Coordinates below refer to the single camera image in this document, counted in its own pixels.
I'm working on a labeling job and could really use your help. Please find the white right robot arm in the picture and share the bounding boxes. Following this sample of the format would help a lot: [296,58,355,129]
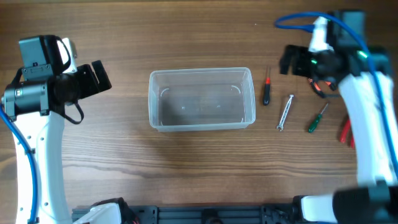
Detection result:
[279,10,397,223]

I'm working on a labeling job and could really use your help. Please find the clear plastic container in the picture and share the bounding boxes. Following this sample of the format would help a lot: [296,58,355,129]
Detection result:
[148,67,256,132]

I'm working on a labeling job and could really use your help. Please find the green handled screwdriver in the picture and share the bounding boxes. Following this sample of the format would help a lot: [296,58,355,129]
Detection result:
[308,103,328,133]

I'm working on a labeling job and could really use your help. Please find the orange black pliers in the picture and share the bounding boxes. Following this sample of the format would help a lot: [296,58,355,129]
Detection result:
[308,78,339,98]

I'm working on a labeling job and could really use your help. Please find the small silver wrench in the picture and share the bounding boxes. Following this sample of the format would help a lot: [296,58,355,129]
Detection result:
[276,94,294,131]

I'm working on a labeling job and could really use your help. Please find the red handled cutters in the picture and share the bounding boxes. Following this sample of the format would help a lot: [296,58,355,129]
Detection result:
[339,118,355,149]

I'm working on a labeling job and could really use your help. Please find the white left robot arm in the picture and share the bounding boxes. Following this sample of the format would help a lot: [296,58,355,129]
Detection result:
[1,35,111,223]

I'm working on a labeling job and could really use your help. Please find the black orange screwdriver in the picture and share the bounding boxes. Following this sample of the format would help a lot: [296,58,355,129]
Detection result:
[262,66,271,106]

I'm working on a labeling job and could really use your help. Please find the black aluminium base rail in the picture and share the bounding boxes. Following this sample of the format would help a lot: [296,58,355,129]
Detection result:
[72,202,348,224]

